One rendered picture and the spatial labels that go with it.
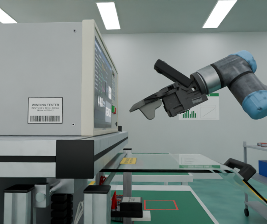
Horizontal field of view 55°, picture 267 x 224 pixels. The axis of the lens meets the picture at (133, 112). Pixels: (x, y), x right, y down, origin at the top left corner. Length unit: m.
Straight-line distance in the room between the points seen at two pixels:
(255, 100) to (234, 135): 5.49
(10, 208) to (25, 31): 0.30
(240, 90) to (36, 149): 0.54
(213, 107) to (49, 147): 5.80
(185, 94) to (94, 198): 0.46
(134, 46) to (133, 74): 0.65
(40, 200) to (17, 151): 0.07
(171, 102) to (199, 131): 5.27
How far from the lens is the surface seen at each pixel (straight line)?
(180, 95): 0.71
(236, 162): 0.57
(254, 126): 6.34
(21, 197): 0.36
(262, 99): 0.70
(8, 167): 0.35
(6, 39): 0.53
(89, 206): 0.34
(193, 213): 1.26
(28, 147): 0.33
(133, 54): 6.08
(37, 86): 0.49
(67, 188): 0.44
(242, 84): 0.72
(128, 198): 0.80
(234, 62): 0.75
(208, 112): 6.03
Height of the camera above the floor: 1.13
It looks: 3 degrees up
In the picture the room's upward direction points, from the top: straight up
